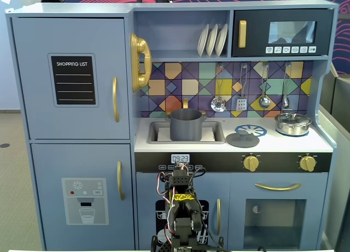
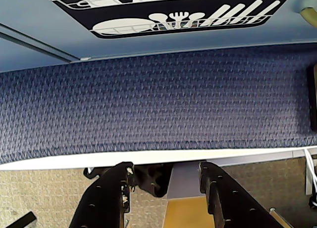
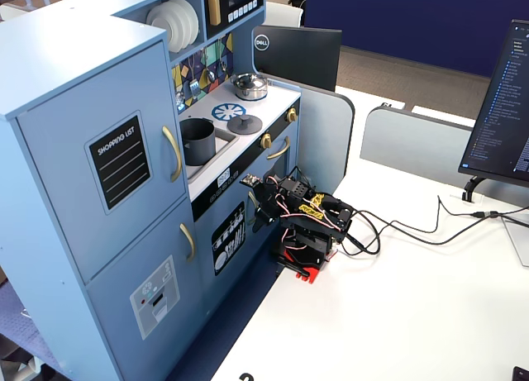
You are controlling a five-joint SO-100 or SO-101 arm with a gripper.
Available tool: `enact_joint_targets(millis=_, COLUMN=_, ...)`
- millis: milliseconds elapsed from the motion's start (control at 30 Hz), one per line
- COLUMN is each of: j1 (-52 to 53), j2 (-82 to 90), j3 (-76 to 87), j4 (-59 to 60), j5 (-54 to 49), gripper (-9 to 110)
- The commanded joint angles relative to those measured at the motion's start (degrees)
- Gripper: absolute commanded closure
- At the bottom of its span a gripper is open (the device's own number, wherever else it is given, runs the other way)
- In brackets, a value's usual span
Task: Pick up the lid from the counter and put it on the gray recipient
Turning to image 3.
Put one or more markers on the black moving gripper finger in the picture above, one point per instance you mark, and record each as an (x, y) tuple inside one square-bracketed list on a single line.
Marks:
[(264, 223)]

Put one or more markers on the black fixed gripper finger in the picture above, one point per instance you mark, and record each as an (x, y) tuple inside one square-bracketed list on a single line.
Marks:
[(262, 203)]

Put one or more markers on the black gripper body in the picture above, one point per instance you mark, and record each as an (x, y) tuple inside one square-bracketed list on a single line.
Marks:
[(263, 202)]

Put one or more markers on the gray pot lid with knob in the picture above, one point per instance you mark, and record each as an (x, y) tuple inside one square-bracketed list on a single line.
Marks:
[(244, 125)]

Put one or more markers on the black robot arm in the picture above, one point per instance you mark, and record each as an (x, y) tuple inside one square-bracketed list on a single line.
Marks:
[(314, 232)]

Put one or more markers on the blue dishwasher door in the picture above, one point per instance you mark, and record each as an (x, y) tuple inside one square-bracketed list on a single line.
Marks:
[(227, 240)]

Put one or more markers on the gold stove knob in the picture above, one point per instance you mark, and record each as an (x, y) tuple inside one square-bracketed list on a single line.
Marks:
[(265, 141), (292, 115)]

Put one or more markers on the red base clamp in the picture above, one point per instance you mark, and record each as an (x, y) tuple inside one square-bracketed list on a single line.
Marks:
[(308, 275)]

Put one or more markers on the gray toy sink basin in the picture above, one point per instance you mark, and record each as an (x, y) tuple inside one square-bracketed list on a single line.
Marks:
[(224, 145)]

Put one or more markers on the gray desk divider panel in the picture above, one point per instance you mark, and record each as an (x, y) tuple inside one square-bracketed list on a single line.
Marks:
[(326, 137), (413, 145)]

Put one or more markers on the gray toy cooking pot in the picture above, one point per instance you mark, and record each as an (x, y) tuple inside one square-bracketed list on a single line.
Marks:
[(200, 147)]

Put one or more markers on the shiny steel toy pot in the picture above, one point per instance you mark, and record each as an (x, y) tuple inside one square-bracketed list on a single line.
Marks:
[(253, 95)]

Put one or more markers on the steel toy skimmer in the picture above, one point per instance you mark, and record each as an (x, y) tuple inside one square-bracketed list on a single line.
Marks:
[(179, 101)]

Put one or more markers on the gray ice dispenser panel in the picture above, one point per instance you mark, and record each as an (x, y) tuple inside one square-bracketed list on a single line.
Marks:
[(155, 298)]

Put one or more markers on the steel toy spatula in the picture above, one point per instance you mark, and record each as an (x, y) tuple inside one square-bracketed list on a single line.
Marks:
[(194, 88)]

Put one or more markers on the steel toy ladle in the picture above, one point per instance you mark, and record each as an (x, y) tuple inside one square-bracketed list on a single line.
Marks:
[(211, 76)]

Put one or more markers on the steel toy spoon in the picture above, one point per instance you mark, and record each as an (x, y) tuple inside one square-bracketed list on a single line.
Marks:
[(223, 66)]

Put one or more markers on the black Dell monitor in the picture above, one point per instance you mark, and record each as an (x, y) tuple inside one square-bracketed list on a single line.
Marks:
[(297, 54)]

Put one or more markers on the black shopping list board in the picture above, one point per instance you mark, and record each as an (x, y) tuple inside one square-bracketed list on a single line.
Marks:
[(120, 162)]

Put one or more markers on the blue freezer door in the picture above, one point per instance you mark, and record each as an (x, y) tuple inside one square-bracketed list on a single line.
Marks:
[(124, 273)]

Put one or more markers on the colourful mosaic backsplash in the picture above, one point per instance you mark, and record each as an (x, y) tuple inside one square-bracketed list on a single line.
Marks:
[(221, 50)]

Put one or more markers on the small black curved object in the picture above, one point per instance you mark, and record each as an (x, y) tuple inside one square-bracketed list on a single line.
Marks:
[(246, 377)]

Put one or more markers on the white chair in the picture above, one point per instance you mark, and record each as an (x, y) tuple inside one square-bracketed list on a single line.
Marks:
[(281, 15)]

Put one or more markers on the black toy microwave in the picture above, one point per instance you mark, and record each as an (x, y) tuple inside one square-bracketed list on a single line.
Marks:
[(224, 9)]

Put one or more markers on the white toy plate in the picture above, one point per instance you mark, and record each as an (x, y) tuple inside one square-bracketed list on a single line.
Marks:
[(165, 25), (187, 21), (195, 17)]

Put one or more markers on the black monitor stand clamp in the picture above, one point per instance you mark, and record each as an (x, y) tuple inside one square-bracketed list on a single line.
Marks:
[(471, 187)]

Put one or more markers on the blue fridge door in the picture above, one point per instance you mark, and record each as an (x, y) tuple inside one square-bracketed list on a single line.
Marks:
[(62, 170)]

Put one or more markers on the switched-on computer monitor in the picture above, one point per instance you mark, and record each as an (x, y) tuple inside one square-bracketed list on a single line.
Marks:
[(500, 108)]

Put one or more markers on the blue wooden toy kitchen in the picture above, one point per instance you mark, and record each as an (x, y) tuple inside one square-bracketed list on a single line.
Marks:
[(62, 67)]

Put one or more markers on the black device corner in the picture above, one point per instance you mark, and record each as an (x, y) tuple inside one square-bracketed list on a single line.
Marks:
[(521, 374)]

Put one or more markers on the small wrist camera board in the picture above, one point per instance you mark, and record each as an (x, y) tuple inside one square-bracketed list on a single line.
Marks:
[(250, 179)]

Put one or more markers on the gray monitor base plate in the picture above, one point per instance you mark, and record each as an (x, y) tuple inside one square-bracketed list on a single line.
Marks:
[(520, 244)]

